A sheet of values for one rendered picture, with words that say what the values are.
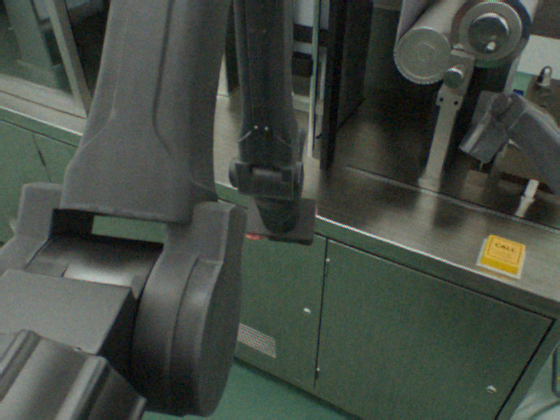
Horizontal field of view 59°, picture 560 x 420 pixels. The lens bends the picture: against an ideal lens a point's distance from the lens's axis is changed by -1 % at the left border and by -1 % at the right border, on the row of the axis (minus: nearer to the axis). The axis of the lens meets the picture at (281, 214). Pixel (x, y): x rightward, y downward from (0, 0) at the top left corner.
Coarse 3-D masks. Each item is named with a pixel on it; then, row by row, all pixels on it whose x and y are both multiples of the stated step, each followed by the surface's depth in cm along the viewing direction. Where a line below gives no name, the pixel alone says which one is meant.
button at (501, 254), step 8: (488, 240) 100; (496, 240) 100; (504, 240) 100; (488, 248) 98; (496, 248) 98; (504, 248) 98; (512, 248) 98; (520, 248) 98; (488, 256) 97; (496, 256) 97; (504, 256) 97; (512, 256) 97; (520, 256) 97; (488, 264) 98; (496, 264) 97; (504, 264) 96; (512, 264) 95; (520, 264) 95; (512, 272) 96
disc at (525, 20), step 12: (468, 0) 96; (480, 0) 95; (492, 0) 94; (504, 0) 93; (516, 0) 92; (456, 12) 98; (492, 12) 95; (516, 12) 93; (456, 24) 99; (528, 24) 93; (456, 36) 101; (528, 36) 94; (456, 48) 102; (516, 48) 97; (504, 60) 99
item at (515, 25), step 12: (468, 12) 97; (480, 12) 96; (504, 12) 94; (468, 24) 98; (516, 24) 94; (516, 36) 95; (468, 48) 101; (504, 48) 97; (480, 60) 101; (492, 60) 100
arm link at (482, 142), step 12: (504, 96) 85; (492, 108) 87; (504, 108) 83; (492, 120) 88; (468, 132) 93; (480, 132) 91; (492, 132) 89; (468, 144) 93; (480, 144) 90; (492, 144) 90; (480, 156) 91
